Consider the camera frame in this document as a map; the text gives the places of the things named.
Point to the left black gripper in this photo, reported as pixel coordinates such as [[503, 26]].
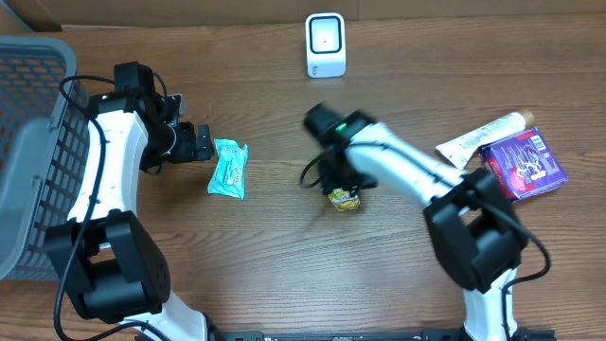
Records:
[[190, 142]]

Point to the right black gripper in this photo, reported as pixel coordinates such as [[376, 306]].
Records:
[[338, 180]]

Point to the green yellow snack packet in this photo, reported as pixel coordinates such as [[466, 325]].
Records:
[[344, 200]]

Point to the teal plastic packet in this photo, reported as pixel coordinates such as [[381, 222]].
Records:
[[228, 178]]

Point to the white bamboo print tube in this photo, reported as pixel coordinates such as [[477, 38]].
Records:
[[459, 151]]

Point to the purple Carefree pad pack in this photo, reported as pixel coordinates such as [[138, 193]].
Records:
[[524, 165]]

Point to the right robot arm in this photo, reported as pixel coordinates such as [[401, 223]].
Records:
[[472, 225]]

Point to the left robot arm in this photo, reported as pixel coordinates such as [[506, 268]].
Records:
[[108, 264]]

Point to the white barcode scanner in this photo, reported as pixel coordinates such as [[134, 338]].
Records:
[[326, 49]]

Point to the grey plastic basket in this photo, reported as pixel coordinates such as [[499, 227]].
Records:
[[44, 144]]

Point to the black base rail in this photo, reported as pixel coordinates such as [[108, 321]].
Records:
[[426, 335]]

